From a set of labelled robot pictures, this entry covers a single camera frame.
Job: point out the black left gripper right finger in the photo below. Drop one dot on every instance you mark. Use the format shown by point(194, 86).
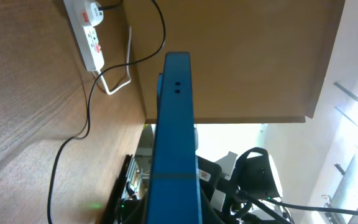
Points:
point(209, 216)

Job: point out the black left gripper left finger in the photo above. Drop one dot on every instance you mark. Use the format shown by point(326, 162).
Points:
point(137, 216)

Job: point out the blue Galaxy smartphone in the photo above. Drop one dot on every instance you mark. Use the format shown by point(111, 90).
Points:
point(174, 193)

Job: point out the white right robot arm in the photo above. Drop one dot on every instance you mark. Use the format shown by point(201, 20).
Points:
point(253, 179)

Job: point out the white charger plug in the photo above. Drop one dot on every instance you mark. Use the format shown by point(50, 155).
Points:
point(88, 13)

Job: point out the black electronics box below table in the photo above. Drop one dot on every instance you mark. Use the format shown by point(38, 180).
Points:
point(129, 188)

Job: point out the white power strip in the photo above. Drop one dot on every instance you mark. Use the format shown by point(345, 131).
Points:
point(87, 40)

